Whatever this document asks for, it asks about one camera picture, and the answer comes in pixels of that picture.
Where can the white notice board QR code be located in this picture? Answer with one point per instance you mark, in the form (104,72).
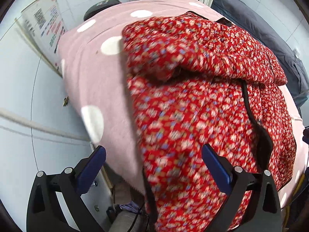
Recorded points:
(41,27)

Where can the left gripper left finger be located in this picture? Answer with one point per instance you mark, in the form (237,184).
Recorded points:
(44,211)

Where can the black red helmet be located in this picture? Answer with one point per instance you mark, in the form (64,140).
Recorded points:
(98,7)

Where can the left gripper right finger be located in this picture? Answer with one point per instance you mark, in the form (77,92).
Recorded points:
(263,212)

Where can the white pipe on wall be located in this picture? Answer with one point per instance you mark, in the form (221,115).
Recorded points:
(12,117)

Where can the grey blanket on bed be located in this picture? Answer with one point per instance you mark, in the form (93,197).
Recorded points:
(243,16)

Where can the red floral quilted jacket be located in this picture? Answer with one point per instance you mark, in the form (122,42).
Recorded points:
(194,82)

